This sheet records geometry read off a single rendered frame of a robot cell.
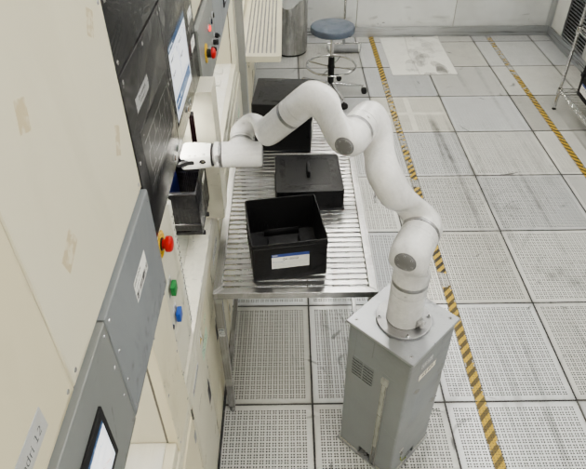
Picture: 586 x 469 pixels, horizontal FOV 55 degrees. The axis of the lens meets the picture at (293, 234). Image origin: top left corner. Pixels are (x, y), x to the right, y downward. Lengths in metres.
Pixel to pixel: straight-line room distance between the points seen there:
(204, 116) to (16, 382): 1.41
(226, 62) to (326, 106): 1.96
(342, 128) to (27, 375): 1.03
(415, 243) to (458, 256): 1.81
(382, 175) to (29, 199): 1.08
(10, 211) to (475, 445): 2.28
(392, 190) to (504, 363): 1.54
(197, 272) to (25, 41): 1.36
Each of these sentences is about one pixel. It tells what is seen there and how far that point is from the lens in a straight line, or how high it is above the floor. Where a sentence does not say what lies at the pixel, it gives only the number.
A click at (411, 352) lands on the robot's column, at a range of 1.92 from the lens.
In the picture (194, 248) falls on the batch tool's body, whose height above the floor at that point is 0.87.
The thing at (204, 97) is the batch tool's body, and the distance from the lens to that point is 1.95.
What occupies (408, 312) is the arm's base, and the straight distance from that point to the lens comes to 1.89.
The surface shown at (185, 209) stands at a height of 1.11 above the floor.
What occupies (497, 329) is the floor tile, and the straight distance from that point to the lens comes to 3.11.
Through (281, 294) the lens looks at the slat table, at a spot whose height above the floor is 0.75.
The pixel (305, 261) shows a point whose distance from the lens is 2.07.
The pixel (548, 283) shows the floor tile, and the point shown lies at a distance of 3.45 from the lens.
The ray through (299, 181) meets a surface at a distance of 2.41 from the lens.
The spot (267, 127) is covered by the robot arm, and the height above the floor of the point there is 1.40.
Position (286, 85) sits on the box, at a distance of 2.86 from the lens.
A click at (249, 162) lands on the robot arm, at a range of 1.84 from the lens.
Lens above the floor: 2.24
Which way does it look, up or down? 40 degrees down
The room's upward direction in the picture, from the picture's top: 1 degrees counter-clockwise
